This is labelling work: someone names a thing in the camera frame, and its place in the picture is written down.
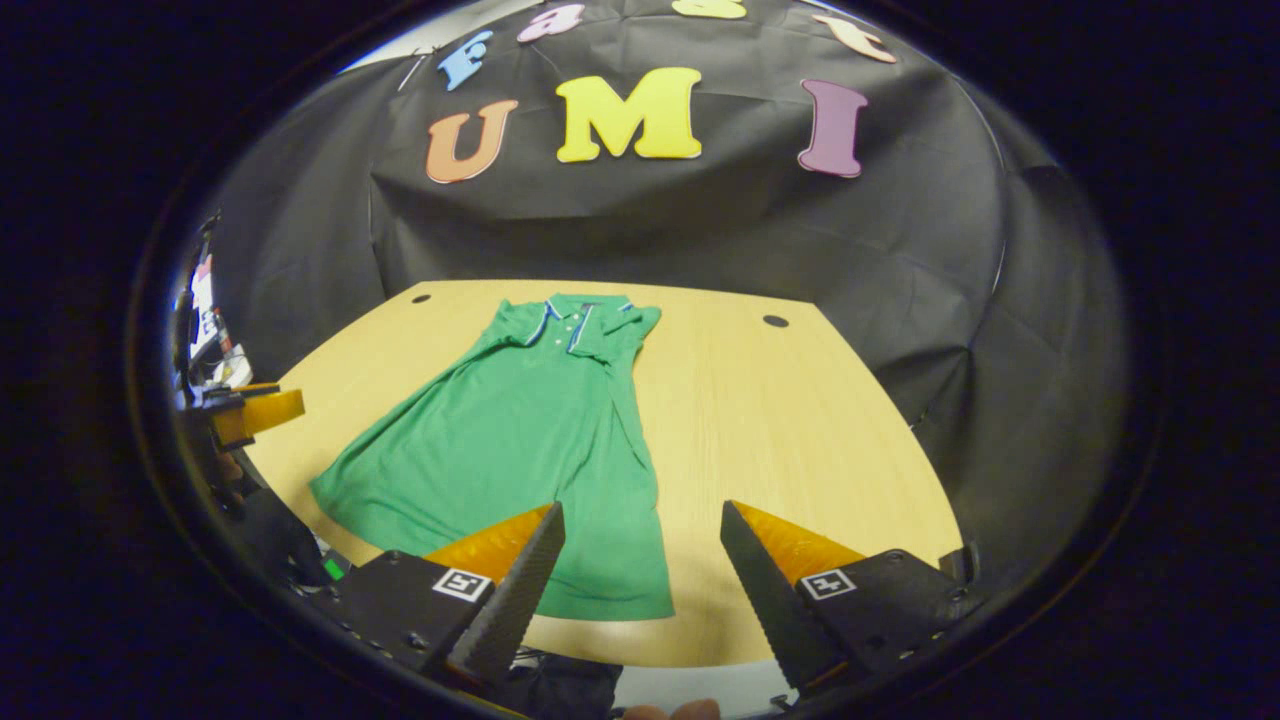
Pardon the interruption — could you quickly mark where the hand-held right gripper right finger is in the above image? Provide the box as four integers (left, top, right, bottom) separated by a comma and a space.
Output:
719, 499, 983, 695

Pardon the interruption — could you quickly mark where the green T-shirt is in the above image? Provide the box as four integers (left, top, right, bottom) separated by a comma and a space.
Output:
308, 293, 677, 622

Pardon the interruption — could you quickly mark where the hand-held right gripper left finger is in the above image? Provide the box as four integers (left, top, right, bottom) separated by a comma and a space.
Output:
333, 501, 567, 696

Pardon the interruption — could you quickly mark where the background equipment clutter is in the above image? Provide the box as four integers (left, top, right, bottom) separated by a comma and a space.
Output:
175, 215, 256, 396

